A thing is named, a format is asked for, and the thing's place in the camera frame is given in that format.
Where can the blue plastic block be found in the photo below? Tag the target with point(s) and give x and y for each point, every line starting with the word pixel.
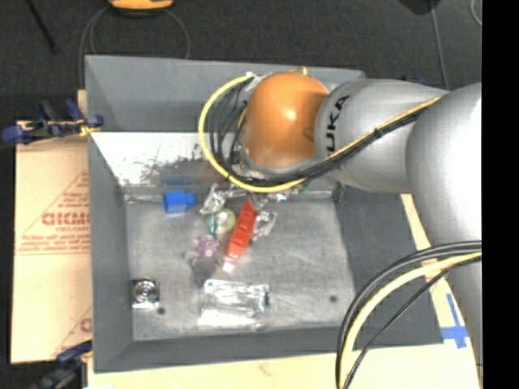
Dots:
pixel 177 201

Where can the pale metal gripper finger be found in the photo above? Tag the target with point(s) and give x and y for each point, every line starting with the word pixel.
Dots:
pixel 265 219
pixel 215 198

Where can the purple small packet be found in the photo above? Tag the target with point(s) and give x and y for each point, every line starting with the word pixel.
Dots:
pixel 207 245

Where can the pale yellow ball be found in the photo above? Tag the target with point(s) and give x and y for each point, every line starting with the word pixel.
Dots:
pixel 225 219

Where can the grey metal bin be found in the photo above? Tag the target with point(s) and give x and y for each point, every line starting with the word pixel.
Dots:
pixel 300 257

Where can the brown cardboard board red print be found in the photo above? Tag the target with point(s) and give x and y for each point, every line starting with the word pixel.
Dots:
pixel 48 290

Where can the dark grey flat piece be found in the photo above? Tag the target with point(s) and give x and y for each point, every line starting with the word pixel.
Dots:
pixel 204 270

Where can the round silver metal tin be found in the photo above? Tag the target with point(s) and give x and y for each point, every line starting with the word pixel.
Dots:
pixel 144 292

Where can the red plastic tool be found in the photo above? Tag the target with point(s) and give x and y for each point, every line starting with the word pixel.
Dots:
pixel 240 233

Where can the clear plastic bottle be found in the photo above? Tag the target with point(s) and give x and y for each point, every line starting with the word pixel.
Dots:
pixel 235 298

